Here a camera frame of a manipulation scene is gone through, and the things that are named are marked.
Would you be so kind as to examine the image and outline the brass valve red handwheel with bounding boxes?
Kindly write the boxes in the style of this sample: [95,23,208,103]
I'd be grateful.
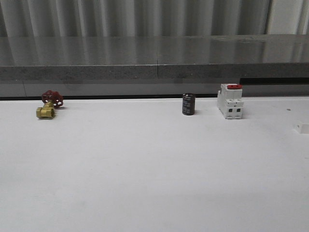
[36,90,63,119]

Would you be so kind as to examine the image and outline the black cylindrical capacitor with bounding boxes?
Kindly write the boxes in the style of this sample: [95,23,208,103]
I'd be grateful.
[182,93,196,116]

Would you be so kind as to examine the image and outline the white circuit breaker red switch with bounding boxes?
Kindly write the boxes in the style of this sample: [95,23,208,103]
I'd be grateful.
[217,84,244,119]

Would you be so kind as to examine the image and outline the grey stone counter ledge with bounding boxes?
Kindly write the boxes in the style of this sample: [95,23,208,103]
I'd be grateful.
[0,35,309,99]

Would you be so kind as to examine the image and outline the white half pipe clamp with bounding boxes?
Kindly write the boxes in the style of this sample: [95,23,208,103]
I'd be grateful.
[294,123,309,134]

